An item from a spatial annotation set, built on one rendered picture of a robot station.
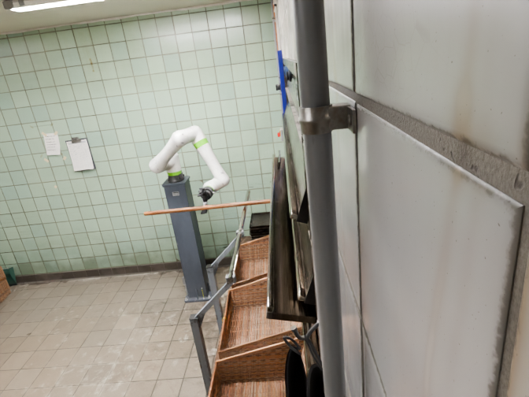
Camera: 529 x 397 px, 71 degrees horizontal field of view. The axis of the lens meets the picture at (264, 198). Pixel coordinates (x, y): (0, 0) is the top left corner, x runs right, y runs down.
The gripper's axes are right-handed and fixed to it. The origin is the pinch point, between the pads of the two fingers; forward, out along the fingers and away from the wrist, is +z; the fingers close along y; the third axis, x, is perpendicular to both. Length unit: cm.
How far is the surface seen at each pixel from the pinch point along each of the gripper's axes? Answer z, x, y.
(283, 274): 135, -60, -23
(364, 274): 224, -69, -81
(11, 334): -21, 205, 121
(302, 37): 221, -66, -95
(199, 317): 96, -14, 23
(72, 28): -114, 117, -135
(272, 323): 60, -46, 60
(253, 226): -29, -31, 35
